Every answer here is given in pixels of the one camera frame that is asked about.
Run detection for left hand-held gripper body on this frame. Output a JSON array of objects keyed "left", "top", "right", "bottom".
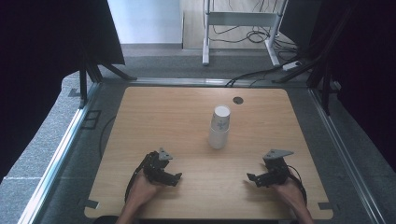
[{"left": 143, "top": 147, "right": 174, "bottom": 185}]

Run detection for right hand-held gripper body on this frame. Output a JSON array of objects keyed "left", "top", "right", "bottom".
[{"left": 262, "top": 148, "right": 295, "bottom": 187}]

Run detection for white paper cup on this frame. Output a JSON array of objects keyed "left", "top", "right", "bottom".
[
  {"left": 207, "top": 129, "right": 230, "bottom": 150},
  {"left": 211, "top": 105, "right": 232, "bottom": 133}
]

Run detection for person's right hand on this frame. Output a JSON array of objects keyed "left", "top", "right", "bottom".
[{"left": 270, "top": 177, "right": 305, "bottom": 207}]

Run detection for person's left hand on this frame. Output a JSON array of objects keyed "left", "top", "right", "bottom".
[{"left": 126, "top": 169, "right": 165, "bottom": 209}]

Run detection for black tape square outline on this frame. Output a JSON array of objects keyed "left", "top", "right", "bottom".
[{"left": 79, "top": 109, "right": 103, "bottom": 131}]

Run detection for white power strip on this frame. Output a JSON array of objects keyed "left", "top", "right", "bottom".
[{"left": 281, "top": 60, "right": 304, "bottom": 72}]

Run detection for black tripod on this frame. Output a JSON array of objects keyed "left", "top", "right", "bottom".
[{"left": 78, "top": 50, "right": 138, "bottom": 109}]

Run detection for black metal stand legs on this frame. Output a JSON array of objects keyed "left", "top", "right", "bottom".
[{"left": 271, "top": 6, "right": 358, "bottom": 117}]

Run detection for dark curtain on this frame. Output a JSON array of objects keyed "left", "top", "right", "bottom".
[
  {"left": 311, "top": 0, "right": 396, "bottom": 173},
  {"left": 0, "top": 0, "right": 126, "bottom": 184}
]

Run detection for white metal stand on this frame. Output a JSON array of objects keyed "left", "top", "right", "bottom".
[{"left": 201, "top": 0, "right": 290, "bottom": 67}]

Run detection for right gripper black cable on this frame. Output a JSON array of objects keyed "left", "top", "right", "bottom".
[{"left": 286, "top": 164, "right": 308, "bottom": 207}]

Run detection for thin black curved cable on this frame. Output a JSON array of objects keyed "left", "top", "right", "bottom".
[{"left": 98, "top": 115, "right": 118, "bottom": 161}]

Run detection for aluminium frame rail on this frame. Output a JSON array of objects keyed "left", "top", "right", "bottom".
[
  {"left": 307, "top": 88, "right": 388, "bottom": 224},
  {"left": 126, "top": 77, "right": 310, "bottom": 89},
  {"left": 18, "top": 82, "right": 102, "bottom": 224}
]

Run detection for long black floor cable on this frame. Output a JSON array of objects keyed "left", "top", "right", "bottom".
[{"left": 224, "top": 57, "right": 302, "bottom": 88}]

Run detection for tangled black floor cables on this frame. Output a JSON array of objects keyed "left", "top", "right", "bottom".
[{"left": 211, "top": 0, "right": 300, "bottom": 62}]

